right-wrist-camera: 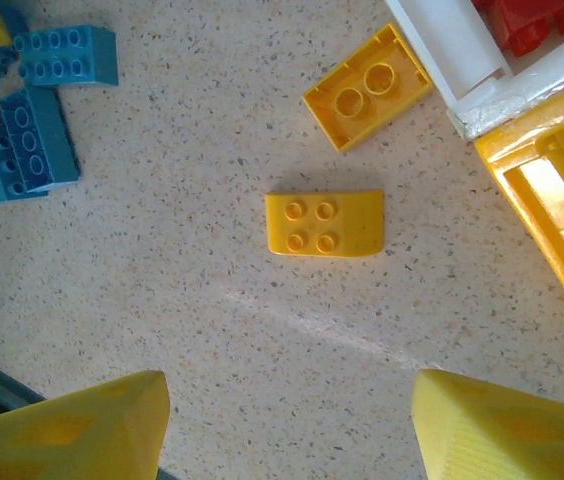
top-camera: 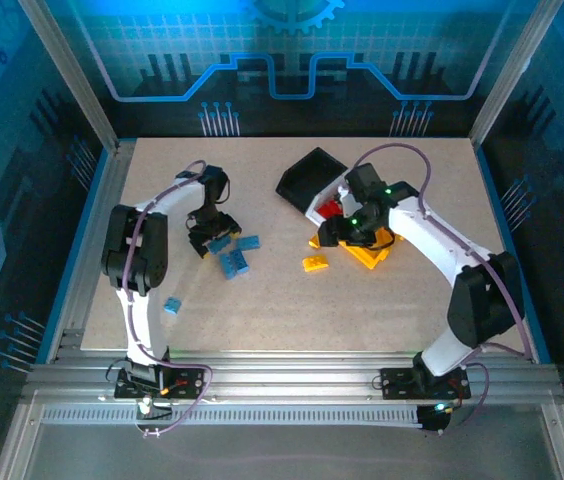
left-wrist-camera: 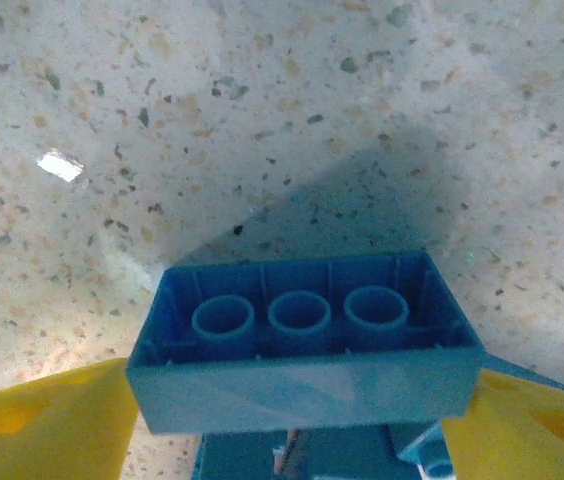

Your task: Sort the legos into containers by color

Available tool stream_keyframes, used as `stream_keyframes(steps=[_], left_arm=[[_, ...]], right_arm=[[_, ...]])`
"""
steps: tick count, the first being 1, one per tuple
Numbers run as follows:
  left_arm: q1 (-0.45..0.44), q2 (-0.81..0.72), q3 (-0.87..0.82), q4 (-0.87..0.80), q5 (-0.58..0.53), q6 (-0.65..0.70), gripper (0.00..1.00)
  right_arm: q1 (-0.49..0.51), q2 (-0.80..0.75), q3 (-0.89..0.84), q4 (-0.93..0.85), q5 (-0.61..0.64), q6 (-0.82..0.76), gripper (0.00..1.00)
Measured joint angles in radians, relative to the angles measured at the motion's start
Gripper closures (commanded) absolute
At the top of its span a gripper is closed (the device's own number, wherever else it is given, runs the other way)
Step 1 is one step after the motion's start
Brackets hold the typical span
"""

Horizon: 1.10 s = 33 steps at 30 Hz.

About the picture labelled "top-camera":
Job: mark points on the yellow lego brick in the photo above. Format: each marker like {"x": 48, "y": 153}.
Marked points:
{"x": 315, "y": 242}
{"x": 314, "y": 262}

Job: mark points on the white plastic bin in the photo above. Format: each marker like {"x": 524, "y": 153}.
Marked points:
{"x": 312, "y": 212}

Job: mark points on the yellow plastic bin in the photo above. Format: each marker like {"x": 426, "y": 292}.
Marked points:
{"x": 369, "y": 257}

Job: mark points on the black plastic bin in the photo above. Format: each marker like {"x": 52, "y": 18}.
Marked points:
{"x": 312, "y": 175}

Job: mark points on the small blue lego brick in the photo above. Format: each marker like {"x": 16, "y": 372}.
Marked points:
{"x": 172, "y": 305}

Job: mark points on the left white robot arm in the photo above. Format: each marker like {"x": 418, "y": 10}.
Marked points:
{"x": 154, "y": 250}

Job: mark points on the blue table edge strip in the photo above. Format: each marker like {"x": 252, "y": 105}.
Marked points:
{"x": 489, "y": 172}
{"x": 73, "y": 260}

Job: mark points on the black controller box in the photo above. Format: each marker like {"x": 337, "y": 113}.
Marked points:
{"x": 432, "y": 422}

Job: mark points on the grey metal base panel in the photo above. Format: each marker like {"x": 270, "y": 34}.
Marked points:
{"x": 282, "y": 455}

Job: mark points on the aluminium side rail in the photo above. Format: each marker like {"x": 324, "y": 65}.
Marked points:
{"x": 92, "y": 250}

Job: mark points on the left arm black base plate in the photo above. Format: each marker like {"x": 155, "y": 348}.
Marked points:
{"x": 187, "y": 382}

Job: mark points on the aluminium front rail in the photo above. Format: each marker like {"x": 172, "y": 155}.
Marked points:
{"x": 287, "y": 375}

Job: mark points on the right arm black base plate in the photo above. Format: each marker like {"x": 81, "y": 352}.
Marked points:
{"x": 392, "y": 382}

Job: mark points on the aluminium frame post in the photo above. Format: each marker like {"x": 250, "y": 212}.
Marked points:
{"x": 69, "y": 80}
{"x": 512, "y": 75}

